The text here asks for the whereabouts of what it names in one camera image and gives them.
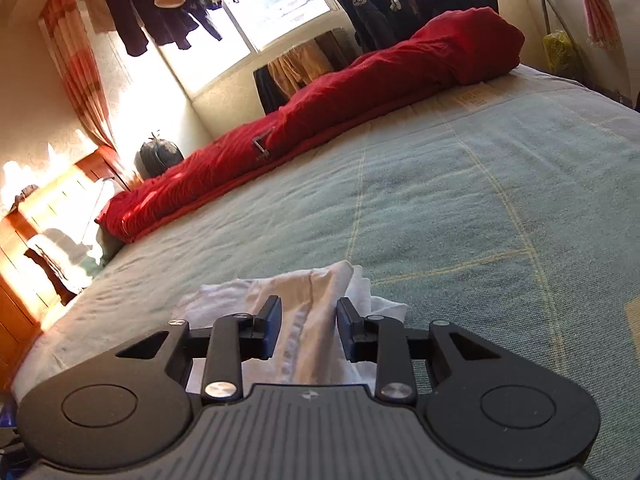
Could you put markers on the crumpled cloth on headboard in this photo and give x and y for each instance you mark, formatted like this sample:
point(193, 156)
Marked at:
point(25, 195)

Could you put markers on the light plaid pillow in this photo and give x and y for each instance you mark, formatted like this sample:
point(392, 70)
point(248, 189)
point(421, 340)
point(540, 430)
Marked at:
point(75, 245)

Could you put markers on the black garment on chair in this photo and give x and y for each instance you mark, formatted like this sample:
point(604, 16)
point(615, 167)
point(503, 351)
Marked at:
point(270, 90)

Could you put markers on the white long-sleeve printed shirt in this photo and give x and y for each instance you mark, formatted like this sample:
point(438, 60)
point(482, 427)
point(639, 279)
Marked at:
point(310, 320)

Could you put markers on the yellow garment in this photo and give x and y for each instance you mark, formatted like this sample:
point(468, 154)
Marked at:
point(300, 65)

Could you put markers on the yellow plastic bag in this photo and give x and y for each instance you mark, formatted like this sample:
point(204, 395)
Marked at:
point(562, 52)

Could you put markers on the black jacket with round patch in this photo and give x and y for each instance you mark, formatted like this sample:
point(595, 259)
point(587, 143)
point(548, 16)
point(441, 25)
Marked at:
point(367, 15)

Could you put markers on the metal clothes rack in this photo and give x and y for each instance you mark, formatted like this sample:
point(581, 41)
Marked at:
point(545, 5)

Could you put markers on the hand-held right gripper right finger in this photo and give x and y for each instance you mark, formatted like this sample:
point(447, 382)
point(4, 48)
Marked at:
point(350, 332)

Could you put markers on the wooden headboard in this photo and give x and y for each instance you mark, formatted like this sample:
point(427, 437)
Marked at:
point(20, 270)

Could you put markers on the grey backpack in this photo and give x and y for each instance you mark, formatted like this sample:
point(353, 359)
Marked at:
point(157, 157)

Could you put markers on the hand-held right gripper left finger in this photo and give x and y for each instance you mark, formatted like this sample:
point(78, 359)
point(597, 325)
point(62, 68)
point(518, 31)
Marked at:
point(270, 330)

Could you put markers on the bed with green plaid sheet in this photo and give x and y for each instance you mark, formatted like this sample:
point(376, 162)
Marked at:
point(450, 185)

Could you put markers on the red quilt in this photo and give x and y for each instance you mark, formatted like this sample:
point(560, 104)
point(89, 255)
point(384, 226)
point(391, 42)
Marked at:
point(375, 85)

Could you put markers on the row of hanging clothes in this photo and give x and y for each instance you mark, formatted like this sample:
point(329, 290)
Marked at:
point(130, 15)

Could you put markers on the dark wooden chair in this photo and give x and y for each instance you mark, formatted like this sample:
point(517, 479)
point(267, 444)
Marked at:
point(340, 45)

